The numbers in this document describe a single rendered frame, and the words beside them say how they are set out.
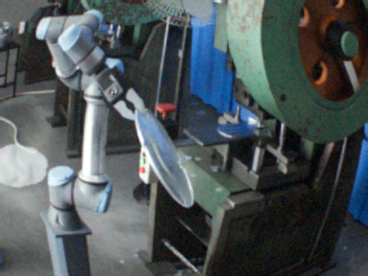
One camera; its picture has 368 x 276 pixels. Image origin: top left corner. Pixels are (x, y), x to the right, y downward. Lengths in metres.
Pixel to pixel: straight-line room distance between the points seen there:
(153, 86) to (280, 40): 2.26
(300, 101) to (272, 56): 0.20
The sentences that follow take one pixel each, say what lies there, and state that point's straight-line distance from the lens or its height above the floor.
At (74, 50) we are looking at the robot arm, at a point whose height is 1.24.
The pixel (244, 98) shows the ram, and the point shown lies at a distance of 2.15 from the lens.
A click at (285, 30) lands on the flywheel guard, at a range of 1.60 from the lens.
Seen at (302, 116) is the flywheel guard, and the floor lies 1.03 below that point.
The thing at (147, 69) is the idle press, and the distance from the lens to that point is 3.71.
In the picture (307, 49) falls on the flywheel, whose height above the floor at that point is 1.25.
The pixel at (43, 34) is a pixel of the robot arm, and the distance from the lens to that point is 1.57.
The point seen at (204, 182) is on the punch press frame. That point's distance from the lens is 2.21.
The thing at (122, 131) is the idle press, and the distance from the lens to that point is 3.81.
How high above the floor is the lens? 1.59
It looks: 23 degrees down
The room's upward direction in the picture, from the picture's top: 7 degrees clockwise
